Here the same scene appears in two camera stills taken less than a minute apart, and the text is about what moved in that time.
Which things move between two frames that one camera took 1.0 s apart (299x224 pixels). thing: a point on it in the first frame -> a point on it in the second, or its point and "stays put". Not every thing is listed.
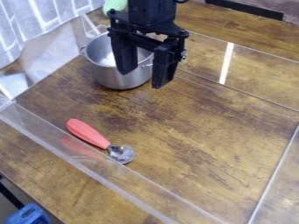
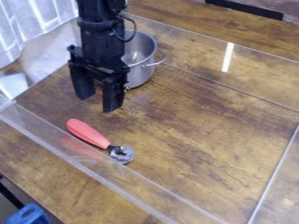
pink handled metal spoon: x=120 y=153 stays put
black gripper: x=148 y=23 -> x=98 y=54
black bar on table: x=247 y=9 stays put
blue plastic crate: x=30 y=214 stays put
